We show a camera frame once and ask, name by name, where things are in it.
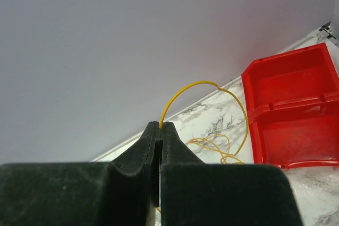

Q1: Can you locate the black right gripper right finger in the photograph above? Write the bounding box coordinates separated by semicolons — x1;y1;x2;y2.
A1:
160;122;302;225

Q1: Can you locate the red plastic bin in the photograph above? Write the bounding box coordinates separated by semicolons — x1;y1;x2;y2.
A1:
242;43;338;169

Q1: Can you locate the thin yellow wire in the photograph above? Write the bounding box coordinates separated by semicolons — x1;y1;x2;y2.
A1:
156;79;249;213

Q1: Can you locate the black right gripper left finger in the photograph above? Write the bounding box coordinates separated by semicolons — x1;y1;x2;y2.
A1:
1;122;159;225

